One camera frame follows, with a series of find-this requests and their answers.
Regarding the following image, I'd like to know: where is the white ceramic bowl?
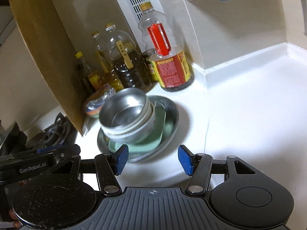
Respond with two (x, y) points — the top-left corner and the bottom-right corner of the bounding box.
(134, 102), (156, 143)

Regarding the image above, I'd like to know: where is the green square plate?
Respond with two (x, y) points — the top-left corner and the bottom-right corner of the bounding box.
(108, 106), (166, 154)

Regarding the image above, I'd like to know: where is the stainless steel pot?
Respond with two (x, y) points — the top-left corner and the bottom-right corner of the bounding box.
(99, 88), (152, 139)

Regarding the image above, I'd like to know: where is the person's hand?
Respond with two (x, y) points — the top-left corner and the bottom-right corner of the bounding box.
(8, 209), (22, 229)

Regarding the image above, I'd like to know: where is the gas stove burner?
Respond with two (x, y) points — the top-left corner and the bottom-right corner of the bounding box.
(1, 113), (78, 156)

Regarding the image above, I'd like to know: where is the plastic-wrapped green bowl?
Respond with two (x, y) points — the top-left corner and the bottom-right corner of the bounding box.
(82, 84), (116, 118)

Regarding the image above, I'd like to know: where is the small yellow-capped bottle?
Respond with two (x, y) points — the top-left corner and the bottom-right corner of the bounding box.
(75, 51), (102, 94)

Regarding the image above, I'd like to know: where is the dark oil bottle yellow label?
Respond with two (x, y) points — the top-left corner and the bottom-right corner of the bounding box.
(105, 23), (153, 92)

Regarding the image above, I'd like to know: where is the small dark sauce bottle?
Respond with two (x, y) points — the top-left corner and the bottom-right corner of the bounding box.
(142, 48), (159, 82)

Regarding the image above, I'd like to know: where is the wooden cutting board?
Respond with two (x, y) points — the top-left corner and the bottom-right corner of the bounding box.
(9, 0), (86, 133)

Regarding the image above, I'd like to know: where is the soy sauce bottle red handle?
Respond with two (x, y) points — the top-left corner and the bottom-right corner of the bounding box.
(138, 2), (194, 92)

